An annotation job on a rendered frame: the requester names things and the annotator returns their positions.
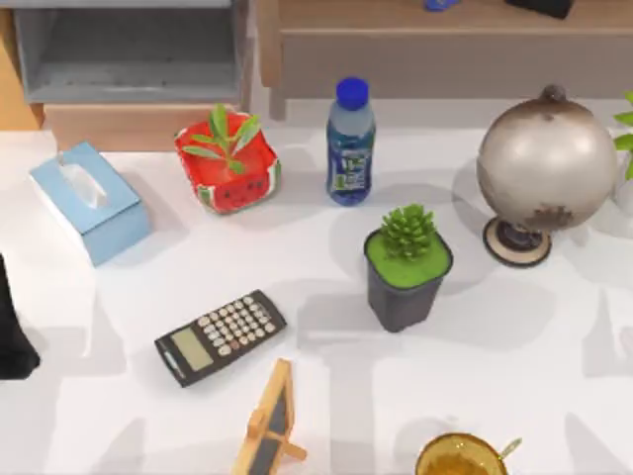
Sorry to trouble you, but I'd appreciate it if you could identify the black pot with succulent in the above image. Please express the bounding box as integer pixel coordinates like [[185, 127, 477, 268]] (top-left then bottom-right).
[[363, 204, 454, 333]]

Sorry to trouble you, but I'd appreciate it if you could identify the light blue tissue box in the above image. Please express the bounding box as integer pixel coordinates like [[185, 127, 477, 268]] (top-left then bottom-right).
[[29, 142, 151, 268]]

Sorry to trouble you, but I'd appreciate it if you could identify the black calculator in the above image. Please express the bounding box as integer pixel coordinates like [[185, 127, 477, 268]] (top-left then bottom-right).
[[153, 289, 289, 389]]

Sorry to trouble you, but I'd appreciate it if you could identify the silver globe on stand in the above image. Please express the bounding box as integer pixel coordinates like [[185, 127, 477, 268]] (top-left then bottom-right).
[[476, 84, 619, 269]]

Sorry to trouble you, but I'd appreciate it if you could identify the red watermelon plant pot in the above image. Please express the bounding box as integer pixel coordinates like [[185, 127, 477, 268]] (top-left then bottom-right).
[[173, 103, 282, 216]]

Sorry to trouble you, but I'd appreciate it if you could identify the blue bottle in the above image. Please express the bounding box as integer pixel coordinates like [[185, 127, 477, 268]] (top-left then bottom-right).
[[324, 77, 377, 208]]

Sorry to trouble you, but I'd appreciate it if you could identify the black object on shelf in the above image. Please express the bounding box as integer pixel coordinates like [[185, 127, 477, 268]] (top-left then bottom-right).
[[504, 0, 576, 21]]

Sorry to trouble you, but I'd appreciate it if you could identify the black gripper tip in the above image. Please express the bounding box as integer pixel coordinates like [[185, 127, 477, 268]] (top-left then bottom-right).
[[0, 254, 42, 381]]

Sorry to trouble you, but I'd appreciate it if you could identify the yellow cup with spoon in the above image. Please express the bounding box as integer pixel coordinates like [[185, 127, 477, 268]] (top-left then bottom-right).
[[414, 432, 523, 475]]

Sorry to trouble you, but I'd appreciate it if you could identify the pale wooden drawer front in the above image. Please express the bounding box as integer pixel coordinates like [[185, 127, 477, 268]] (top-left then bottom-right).
[[43, 102, 241, 152]]

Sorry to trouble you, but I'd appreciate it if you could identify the wooden open shelf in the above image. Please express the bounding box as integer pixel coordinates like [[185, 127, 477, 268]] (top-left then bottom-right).
[[260, 0, 633, 122]]

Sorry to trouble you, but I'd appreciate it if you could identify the wooden framed blackboard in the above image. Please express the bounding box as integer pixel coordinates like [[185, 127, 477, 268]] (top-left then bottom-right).
[[230, 358, 309, 475]]

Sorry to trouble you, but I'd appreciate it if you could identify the green leafy plant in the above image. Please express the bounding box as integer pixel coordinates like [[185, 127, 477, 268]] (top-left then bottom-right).
[[612, 90, 633, 181]]

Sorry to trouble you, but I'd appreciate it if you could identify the wooden cupboard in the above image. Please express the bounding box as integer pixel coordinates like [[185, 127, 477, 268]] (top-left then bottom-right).
[[0, 8, 46, 132]]

